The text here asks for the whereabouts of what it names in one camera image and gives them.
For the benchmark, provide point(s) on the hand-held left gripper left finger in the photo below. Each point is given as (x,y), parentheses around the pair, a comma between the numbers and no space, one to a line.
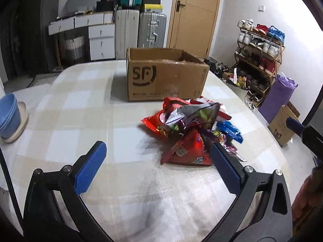
(90,166)

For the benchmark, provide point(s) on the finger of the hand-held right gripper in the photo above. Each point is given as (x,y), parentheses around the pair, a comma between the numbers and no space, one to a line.
(292,124)

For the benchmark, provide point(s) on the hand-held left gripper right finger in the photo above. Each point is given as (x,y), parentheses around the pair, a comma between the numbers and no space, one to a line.
(224,166)

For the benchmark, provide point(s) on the pile of snack packets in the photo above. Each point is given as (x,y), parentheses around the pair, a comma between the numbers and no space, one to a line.
(191,133)

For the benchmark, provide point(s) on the large brown cardboard box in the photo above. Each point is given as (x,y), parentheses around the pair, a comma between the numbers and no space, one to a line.
(164,78)

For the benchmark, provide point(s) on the person's right forearm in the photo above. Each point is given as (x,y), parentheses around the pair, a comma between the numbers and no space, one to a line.
(305,201)

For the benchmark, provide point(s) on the small printed cardboard box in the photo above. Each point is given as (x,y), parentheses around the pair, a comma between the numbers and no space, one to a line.
(284,128)

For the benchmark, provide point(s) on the purple rolled mat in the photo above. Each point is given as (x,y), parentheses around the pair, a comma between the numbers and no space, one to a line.
(277,98)

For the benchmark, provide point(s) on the wooden shoe rack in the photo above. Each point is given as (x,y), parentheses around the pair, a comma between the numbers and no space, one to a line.
(275,74)

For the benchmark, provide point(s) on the white round tray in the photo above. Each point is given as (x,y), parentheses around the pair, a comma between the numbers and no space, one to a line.
(22,126)

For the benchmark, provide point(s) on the rows of assorted shoes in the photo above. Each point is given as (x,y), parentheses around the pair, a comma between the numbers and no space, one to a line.
(267,48)

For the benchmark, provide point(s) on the heap of dark shoes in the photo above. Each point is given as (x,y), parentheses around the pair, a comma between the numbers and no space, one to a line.
(217,68)

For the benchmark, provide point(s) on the stack of blue basins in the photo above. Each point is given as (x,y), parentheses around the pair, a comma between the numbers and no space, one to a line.
(8,116)

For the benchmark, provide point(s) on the white desk with drawers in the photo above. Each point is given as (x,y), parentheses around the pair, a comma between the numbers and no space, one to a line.
(101,35)

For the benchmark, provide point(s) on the white ribbed suitcase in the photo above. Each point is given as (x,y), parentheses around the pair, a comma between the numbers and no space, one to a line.
(127,34)

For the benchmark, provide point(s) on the wooden door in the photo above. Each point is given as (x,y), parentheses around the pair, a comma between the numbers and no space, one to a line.
(194,17)

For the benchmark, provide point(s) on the dark tall cabinet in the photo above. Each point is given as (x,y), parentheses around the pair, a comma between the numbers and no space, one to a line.
(37,30)

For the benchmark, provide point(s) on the silver ribbed suitcase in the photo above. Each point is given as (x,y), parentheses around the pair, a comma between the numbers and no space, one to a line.
(152,30)

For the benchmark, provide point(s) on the yellow and black box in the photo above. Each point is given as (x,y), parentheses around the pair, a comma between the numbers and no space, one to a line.
(151,7)

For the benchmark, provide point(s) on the white light switch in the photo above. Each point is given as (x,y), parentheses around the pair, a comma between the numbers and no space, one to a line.
(261,8)

